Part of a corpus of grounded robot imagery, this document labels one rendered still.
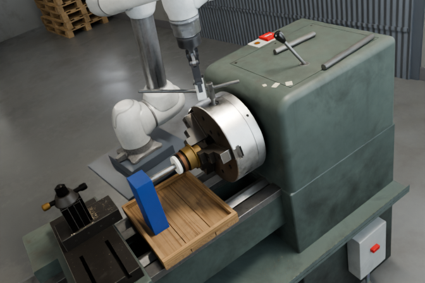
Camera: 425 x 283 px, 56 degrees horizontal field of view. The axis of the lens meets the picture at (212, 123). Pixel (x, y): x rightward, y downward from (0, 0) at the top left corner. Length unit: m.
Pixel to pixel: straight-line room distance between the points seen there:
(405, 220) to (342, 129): 1.16
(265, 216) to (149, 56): 0.87
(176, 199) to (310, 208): 0.52
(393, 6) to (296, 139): 2.50
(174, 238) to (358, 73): 0.87
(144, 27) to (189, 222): 0.85
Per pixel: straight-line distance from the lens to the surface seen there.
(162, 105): 1.99
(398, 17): 3.77
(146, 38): 1.83
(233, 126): 1.34
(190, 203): 1.55
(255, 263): 1.75
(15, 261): 3.16
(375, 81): 1.64
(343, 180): 1.73
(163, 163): 2.03
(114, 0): 1.54
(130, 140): 1.97
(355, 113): 1.60
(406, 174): 2.92
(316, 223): 1.73
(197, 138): 1.44
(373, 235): 1.98
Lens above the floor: 1.91
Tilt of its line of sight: 32 degrees down
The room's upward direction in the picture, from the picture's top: 14 degrees counter-clockwise
